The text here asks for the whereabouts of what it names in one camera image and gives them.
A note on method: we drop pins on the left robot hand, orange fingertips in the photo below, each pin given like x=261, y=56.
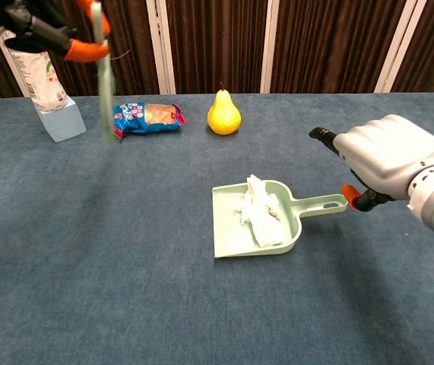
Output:
x=30, y=30

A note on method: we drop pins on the right robot hand, orange thumb tip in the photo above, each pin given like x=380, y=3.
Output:
x=395, y=152

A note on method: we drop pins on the mint green hand brush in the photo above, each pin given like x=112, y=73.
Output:
x=106, y=95

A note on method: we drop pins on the white tissue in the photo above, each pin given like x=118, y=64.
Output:
x=264, y=216

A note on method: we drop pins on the mint green dustpan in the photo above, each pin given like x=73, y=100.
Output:
x=228, y=228

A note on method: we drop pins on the white drink bottle, yellow cap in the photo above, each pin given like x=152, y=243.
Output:
x=45, y=83

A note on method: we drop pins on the light blue block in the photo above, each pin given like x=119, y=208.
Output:
x=62, y=123

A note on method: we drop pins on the brown pleated white-framed folding screen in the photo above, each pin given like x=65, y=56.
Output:
x=315, y=42

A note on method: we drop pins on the blue snack bag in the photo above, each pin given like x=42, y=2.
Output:
x=150, y=119

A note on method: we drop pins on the yellow pear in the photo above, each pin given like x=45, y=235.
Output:
x=223, y=118

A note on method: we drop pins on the blue felt table cover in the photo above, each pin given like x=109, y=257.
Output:
x=125, y=285

